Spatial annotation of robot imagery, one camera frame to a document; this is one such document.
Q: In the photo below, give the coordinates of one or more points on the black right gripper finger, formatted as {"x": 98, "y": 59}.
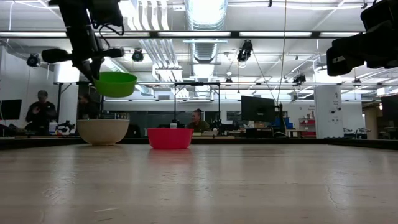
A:
{"x": 345, "y": 63}
{"x": 349, "y": 40}

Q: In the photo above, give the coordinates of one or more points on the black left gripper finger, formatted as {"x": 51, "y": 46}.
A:
{"x": 97, "y": 68}
{"x": 84, "y": 70}

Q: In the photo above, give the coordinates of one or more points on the green plastic bowl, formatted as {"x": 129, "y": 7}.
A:
{"x": 116, "y": 85}

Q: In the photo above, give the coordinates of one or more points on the red plastic bowl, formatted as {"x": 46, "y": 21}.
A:
{"x": 170, "y": 138}

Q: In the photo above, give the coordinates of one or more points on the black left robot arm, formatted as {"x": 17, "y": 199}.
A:
{"x": 73, "y": 15}

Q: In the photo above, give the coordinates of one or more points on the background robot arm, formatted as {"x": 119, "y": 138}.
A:
{"x": 66, "y": 126}

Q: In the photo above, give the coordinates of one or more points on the red storage shelf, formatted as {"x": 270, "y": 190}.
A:
{"x": 308, "y": 127}

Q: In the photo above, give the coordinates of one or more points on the person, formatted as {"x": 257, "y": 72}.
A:
{"x": 42, "y": 113}
{"x": 198, "y": 123}
{"x": 88, "y": 109}

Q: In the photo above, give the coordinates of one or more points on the black ceiling spotlight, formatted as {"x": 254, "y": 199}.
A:
{"x": 33, "y": 60}
{"x": 137, "y": 56}
{"x": 299, "y": 78}

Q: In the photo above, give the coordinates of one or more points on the white pillar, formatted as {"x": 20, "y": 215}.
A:
{"x": 328, "y": 112}

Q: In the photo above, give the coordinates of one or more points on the dark monitor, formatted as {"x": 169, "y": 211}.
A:
{"x": 390, "y": 109}

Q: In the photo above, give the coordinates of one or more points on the beige bowl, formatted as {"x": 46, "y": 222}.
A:
{"x": 102, "y": 132}

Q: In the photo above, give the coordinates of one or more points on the wooden cabinet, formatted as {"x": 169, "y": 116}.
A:
{"x": 371, "y": 123}

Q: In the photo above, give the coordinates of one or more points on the white wipes canister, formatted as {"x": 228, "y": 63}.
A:
{"x": 53, "y": 128}

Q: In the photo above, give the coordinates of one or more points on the small black monitor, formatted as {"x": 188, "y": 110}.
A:
{"x": 11, "y": 109}

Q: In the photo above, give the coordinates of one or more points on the blue storage bins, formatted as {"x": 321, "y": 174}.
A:
{"x": 284, "y": 123}

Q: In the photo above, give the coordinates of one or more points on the large black monitor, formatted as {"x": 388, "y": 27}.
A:
{"x": 258, "y": 109}

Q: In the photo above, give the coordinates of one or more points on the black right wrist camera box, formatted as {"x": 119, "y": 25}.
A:
{"x": 381, "y": 14}

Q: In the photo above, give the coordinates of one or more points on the black background station frame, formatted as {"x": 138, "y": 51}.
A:
{"x": 196, "y": 84}
{"x": 59, "y": 102}

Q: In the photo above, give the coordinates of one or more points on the black overhead camera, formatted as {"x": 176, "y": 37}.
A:
{"x": 245, "y": 51}

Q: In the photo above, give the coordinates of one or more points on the black overhead frame bar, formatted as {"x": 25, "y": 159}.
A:
{"x": 192, "y": 34}

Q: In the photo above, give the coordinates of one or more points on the black table edge rail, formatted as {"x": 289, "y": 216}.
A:
{"x": 280, "y": 143}

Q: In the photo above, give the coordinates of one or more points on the silver ceiling air duct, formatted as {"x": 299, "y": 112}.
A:
{"x": 205, "y": 18}

